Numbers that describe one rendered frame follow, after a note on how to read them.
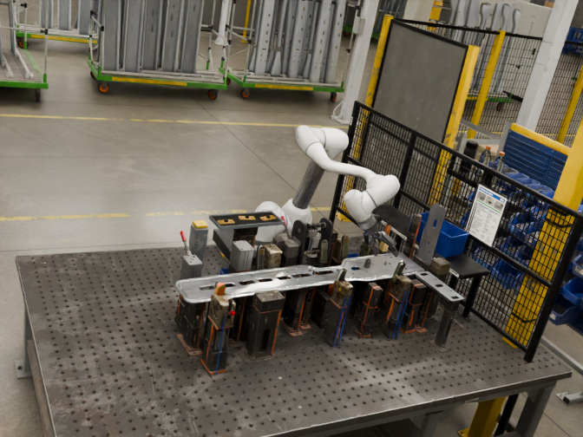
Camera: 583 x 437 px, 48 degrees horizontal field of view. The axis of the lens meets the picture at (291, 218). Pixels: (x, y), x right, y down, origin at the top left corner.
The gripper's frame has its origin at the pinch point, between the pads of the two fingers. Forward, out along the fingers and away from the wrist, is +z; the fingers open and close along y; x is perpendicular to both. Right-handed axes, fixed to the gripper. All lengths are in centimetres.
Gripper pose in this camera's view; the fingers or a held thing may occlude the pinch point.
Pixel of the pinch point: (386, 253)
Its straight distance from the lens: 348.9
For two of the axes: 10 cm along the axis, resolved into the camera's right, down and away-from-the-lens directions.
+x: -5.6, 6.7, -4.9
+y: -6.6, 0.0, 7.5
